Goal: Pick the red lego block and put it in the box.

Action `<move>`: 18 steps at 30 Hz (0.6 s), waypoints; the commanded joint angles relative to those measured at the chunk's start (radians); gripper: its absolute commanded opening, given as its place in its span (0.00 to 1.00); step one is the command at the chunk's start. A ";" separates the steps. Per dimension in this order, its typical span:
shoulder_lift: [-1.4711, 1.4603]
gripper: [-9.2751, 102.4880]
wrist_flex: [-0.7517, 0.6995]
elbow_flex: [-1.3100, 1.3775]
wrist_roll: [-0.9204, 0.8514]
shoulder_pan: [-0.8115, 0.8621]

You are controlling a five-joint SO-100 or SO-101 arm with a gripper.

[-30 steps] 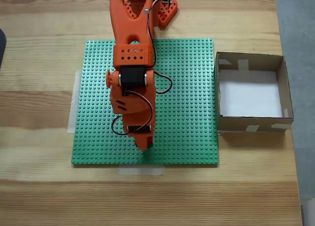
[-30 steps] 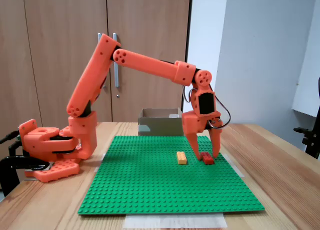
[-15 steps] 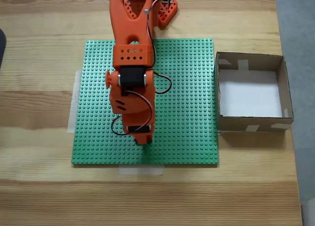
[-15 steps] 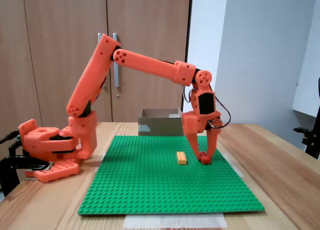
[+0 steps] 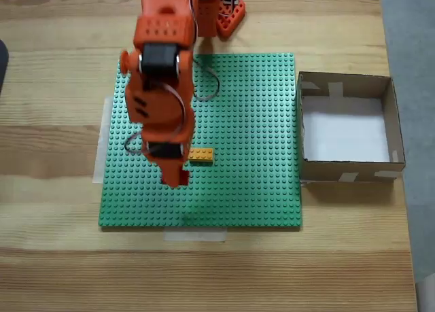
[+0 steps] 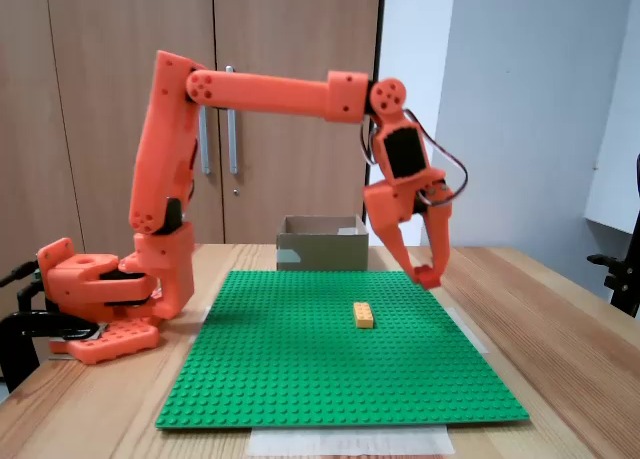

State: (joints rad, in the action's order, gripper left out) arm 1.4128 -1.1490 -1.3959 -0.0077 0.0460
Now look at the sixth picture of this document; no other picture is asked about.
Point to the red lego block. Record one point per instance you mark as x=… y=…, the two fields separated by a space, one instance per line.
x=429 y=279

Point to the open cardboard box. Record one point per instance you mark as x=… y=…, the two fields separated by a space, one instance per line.
x=325 y=251

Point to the yellow-orange lego block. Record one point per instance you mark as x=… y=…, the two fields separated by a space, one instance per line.
x=364 y=315

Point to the green lego baseplate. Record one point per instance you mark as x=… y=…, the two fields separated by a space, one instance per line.
x=325 y=369

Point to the narrow masking tape strip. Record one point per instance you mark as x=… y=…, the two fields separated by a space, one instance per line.
x=472 y=334
x=207 y=315

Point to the black office chair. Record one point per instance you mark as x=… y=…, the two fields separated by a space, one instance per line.
x=622 y=284

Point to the white board panel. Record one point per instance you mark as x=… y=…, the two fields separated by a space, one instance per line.
x=617 y=154

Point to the wide masking tape strip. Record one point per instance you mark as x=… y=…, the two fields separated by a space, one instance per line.
x=350 y=441

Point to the brown wooden cabinet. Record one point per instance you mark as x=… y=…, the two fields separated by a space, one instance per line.
x=90 y=54

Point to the black table clamp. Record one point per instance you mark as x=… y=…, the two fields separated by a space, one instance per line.
x=20 y=324

